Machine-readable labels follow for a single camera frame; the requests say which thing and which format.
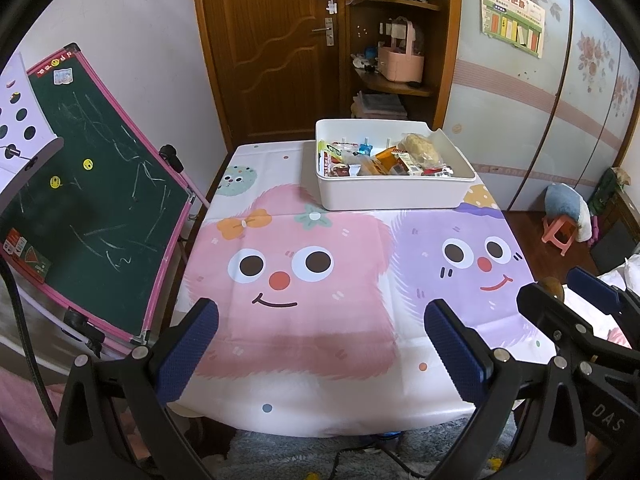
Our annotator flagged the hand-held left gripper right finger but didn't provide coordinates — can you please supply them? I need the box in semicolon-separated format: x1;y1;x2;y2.
424;299;588;480

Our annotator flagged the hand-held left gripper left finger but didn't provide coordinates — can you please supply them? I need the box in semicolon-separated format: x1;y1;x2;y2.
52;297;221;480

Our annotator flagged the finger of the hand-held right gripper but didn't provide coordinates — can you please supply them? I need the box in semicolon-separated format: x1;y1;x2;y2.
516;282;601;356
570;266;640;318

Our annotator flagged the white plastic bin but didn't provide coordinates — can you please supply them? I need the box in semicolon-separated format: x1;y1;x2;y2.
315;118;476;212

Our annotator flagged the clear rice cracker packet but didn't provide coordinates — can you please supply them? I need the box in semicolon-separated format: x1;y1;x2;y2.
400;132;446;168

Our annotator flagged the red and white snack packet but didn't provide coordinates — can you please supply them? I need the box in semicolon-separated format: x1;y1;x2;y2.
322;142;361;166

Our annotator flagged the brown round knob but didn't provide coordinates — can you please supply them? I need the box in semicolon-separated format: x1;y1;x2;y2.
542;276;566;303

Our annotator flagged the white bedding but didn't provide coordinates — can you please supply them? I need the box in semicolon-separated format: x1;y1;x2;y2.
565;252;640;341

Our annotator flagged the white cloth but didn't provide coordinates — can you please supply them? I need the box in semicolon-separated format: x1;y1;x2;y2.
575;205;593;243

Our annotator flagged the pink plastic stool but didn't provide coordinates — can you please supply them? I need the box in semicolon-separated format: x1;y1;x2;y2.
542;215;581;257

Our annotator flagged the blue cushion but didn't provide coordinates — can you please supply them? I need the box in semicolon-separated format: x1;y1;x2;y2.
544;183;583;221

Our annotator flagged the dark green bag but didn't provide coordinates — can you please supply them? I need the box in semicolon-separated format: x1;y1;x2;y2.
587;167;628;226

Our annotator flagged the cartoon printed tablecloth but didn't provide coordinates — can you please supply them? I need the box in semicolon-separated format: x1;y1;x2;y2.
172;139;543;436

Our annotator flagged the floral sliding wardrobe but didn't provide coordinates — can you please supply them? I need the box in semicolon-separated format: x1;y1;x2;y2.
442;0;640;213

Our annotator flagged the red printed card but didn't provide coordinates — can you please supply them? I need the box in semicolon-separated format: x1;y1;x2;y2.
2;227;53;281

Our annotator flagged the stack of folded cloths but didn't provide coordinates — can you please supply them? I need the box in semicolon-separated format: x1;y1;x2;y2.
351;91;408;121

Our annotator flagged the white perforated board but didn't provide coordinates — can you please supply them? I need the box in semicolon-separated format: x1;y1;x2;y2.
0;52;65;193

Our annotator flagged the pink basket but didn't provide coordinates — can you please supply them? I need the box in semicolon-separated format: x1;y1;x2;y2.
377;16;426;84

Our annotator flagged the wooden corner shelf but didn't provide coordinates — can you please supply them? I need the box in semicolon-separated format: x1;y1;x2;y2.
345;0;463;131

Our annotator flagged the small figurines group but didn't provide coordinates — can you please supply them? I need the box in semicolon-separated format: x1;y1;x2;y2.
350;47;379;73

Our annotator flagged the wooden door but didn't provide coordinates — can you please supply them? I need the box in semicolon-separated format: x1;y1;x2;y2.
190;0;351;148

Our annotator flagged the black frame knob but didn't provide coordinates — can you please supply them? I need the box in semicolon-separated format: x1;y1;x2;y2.
62;309;101;356

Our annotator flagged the black power cable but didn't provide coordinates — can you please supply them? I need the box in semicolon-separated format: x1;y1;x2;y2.
334;444;426;480

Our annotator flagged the green chalkboard with pink frame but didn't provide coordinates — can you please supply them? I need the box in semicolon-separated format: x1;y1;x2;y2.
0;42;197;348

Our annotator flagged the wall poster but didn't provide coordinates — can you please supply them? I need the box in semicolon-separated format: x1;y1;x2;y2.
479;0;546;58

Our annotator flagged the metal door handle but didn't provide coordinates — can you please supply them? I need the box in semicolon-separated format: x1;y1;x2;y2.
311;16;335;47

